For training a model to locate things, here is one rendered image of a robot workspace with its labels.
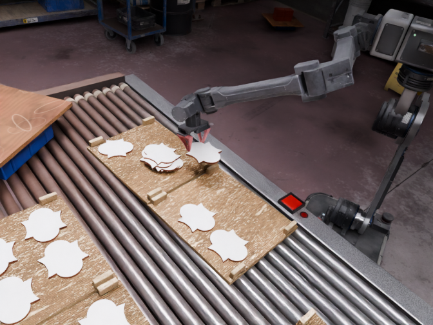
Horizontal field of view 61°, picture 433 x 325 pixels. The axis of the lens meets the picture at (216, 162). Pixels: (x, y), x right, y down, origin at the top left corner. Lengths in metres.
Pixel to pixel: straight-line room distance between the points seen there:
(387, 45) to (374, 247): 1.26
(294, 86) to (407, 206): 2.23
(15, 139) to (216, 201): 0.77
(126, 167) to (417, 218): 2.29
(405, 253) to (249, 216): 1.69
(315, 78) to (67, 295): 0.92
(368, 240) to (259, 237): 1.25
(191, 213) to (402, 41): 1.00
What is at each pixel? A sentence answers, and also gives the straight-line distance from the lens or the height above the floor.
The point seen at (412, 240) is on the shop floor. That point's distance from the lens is 2.97.
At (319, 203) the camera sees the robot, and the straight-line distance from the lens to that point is 2.53.
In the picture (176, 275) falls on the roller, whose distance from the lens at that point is 1.19.
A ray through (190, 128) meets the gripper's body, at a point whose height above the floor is 1.15.
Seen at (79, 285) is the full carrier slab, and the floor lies 0.94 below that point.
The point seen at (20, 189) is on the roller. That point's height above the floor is 0.92.
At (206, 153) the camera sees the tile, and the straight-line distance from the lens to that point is 1.39.
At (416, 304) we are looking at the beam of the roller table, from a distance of 1.38.
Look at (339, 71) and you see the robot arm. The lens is 1.12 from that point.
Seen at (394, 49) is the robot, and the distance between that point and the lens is 1.61.
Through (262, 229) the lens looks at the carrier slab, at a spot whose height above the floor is 0.94.
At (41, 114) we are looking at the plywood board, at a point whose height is 1.04.
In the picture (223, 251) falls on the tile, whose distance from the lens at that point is 1.22.
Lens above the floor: 1.91
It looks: 39 degrees down
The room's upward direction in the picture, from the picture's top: 8 degrees clockwise
